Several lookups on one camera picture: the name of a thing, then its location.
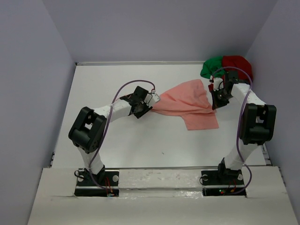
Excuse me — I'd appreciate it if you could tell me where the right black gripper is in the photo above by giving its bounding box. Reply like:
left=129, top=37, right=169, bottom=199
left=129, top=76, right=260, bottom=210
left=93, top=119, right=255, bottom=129
left=210, top=87, right=233, bottom=110

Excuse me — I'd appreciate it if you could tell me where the pink t shirt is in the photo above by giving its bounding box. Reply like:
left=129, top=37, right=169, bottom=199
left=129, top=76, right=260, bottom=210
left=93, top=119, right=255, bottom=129
left=152, top=79, right=219, bottom=130

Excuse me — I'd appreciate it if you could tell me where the red t shirt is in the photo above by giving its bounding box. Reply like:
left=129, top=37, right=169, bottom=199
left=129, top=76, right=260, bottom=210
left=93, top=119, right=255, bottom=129
left=220, top=55, right=253, bottom=82

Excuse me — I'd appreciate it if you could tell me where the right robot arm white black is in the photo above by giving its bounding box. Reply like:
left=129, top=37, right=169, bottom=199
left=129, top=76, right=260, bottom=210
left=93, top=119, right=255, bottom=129
left=209, top=67, right=277, bottom=184

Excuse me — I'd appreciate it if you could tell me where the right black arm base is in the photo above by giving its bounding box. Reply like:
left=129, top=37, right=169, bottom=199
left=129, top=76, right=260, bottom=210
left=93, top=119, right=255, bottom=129
left=199, top=170, right=247, bottom=197

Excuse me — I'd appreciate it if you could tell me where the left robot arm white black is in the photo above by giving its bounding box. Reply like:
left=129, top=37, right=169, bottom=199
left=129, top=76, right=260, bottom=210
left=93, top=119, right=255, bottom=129
left=68, top=86, right=160, bottom=185

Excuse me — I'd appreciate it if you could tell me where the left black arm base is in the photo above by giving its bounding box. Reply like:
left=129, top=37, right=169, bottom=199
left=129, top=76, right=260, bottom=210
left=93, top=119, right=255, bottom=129
left=74, top=169, right=120, bottom=197

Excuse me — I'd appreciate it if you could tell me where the green t shirt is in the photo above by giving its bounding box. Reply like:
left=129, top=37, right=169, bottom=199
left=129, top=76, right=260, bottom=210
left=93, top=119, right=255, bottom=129
left=200, top=56, right=225, bottom=79

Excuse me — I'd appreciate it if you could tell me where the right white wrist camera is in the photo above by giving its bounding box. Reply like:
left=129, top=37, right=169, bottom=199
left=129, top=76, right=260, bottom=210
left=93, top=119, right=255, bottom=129
left=209, top=77, right=223, bottom=92

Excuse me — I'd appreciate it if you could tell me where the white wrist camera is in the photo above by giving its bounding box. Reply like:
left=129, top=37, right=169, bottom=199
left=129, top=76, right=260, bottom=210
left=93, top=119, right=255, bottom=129
left=144, top=92, right=160, bottom=107
left=209, top=77, right=223, bottom=92

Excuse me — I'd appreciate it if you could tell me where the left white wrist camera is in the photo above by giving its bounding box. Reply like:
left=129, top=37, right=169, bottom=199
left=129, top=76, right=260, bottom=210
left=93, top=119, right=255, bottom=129
left=144, top=92, right=160, bottom=107

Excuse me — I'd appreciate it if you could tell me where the aluminium back rail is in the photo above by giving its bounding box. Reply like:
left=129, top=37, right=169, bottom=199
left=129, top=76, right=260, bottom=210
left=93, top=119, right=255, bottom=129
left=75, top=61, right=205, bottom=66

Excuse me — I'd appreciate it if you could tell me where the aluminium front rail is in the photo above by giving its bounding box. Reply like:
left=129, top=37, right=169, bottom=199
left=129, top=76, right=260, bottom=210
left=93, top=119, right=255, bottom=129
left=106, top=166, right=218, bottom=170

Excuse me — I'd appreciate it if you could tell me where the aluminium left side rail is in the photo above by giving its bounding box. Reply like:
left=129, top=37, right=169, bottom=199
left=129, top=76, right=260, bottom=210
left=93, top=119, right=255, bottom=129
left=48, top=151, right=55, bottom=168

